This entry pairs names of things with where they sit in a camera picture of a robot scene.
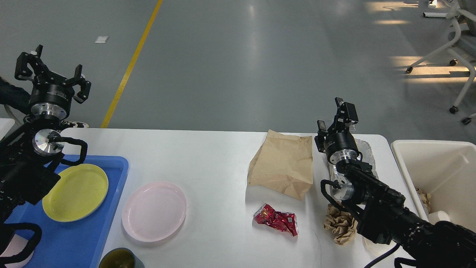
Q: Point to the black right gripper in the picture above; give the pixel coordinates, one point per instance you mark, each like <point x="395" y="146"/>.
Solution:
<point x="338" y="146"/>

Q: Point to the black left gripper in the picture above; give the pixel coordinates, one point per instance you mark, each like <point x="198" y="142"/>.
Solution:
<point x="46" y="98"/>

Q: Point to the brown paper bag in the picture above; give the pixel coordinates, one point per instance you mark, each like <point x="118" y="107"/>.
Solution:
<point x="283" y="163"/>

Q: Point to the pink plate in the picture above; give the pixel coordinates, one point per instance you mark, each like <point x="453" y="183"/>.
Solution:
<point x="154" y="212"/>

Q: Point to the dark green cup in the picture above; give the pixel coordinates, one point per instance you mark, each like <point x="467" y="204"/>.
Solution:
<point x="121" y="258"/>

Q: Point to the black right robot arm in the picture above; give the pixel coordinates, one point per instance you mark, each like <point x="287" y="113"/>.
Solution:
<point x="378" y="209"/>

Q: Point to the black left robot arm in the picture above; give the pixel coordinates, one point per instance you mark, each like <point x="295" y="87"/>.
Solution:
<point x="31" y="154"/>

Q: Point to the aluminium foil tray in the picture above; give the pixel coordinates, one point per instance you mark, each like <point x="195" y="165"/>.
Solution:
<point x="366" y="152"/>

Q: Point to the crumpled brown paper ball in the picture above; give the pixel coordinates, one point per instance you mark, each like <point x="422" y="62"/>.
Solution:
<point x="341" y="224"/>

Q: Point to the crumpled red foil wrapper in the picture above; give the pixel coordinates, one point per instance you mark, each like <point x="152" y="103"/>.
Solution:
<point x="278" y="220"/>

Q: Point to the yellow plate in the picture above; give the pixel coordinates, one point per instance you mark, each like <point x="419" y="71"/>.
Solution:
<point x="80" y="192"/>

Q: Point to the crumpled paper in bin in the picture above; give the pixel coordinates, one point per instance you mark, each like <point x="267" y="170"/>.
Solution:
<point x="425" y="199"/>

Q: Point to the white plastic bin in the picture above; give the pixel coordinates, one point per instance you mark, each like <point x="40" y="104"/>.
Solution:
<point x="446" y="170"/>

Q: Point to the white paper cup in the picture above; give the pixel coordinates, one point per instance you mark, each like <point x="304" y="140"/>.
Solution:
<point x="377" y="249"/>

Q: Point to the white cup in bin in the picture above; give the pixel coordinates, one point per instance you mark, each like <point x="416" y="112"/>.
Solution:
<point x="437" y="216"/>

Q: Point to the white office chair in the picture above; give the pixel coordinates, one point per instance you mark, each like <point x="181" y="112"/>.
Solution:
<point x="462" y="19"/>

